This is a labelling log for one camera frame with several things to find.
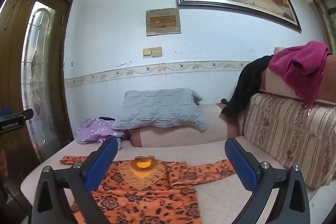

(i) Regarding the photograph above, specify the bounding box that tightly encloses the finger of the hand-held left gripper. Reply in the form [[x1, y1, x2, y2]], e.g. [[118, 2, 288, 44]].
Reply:
[[16, 109, 34, 121]]

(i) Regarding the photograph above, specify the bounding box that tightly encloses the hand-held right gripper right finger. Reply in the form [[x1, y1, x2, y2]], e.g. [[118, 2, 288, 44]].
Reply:
[[224, 138, 311, 224]]

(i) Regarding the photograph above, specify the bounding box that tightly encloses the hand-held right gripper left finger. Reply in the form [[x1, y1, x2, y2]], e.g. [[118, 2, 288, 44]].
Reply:
[[31, 137, 118, 224]]

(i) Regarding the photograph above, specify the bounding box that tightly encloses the orange black floral shirt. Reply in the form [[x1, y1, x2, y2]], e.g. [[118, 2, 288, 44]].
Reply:
[[59, 154, 237, 224]]

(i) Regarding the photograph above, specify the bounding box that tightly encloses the purple floral garment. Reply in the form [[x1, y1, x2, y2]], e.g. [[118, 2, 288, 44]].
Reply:
[[75, 118, 126, 151]]

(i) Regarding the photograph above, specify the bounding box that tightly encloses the wooden door with patterned glass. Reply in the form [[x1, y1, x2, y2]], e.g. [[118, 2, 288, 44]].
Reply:
[[0, 0, 84, 216]]

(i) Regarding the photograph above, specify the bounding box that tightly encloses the grey quilted pillow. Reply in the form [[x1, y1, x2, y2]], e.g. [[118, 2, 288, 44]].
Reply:
[[112, 88, 209, 132]]

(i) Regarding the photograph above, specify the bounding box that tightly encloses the black cloth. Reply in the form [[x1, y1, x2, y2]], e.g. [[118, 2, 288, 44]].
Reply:
[[220, 55, 275, 115]]

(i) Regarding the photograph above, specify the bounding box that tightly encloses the magenta cloth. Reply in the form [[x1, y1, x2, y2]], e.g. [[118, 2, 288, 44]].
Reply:
[[269, 41, 332, 107]]

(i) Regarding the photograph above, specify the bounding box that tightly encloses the small framed wall plaque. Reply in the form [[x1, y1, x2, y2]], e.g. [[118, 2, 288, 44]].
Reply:
[[146, 7, 181, 37]]

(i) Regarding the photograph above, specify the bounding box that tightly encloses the wooden window frame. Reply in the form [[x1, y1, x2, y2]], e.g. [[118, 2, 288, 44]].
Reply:
[[314, 0, 336, 54]]

